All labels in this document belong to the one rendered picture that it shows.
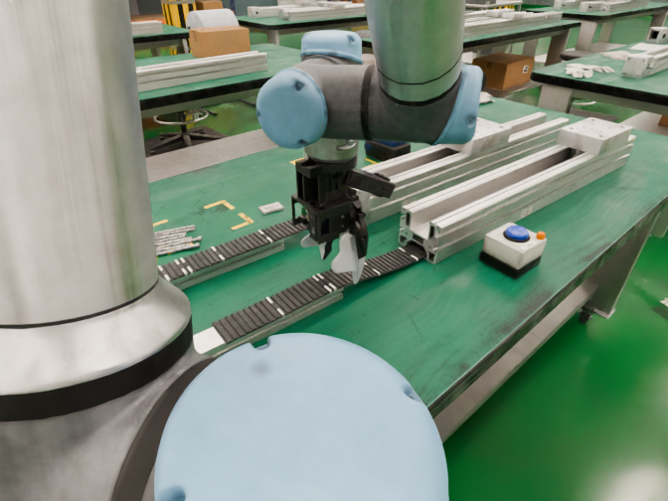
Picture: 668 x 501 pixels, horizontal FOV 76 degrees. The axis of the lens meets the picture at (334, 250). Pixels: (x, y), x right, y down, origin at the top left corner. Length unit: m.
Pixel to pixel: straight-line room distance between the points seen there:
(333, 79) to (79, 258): 0.32
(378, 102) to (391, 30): 0.10
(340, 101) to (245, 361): 0.30
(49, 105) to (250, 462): 0.15
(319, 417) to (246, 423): 0.03
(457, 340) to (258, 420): 0.53
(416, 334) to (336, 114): 0.38
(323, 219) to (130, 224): 0.41
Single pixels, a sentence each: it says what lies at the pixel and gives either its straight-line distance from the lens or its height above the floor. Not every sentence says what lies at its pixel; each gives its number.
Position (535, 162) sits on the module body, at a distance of 1.16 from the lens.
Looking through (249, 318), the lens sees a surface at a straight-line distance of 0.67.
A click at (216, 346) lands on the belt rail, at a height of 0.81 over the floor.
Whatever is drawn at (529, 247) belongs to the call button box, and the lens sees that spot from 0.83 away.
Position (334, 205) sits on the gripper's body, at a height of 0.97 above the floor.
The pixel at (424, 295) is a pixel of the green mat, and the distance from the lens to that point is 0.76.
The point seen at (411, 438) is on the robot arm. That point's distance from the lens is 0.19.
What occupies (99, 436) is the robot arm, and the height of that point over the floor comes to 1.09.
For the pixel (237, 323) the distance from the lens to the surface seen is 0.66.
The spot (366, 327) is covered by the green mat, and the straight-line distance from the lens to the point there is 0.69.
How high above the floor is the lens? 1.26
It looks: 34 degrees down
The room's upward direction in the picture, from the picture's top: straight up
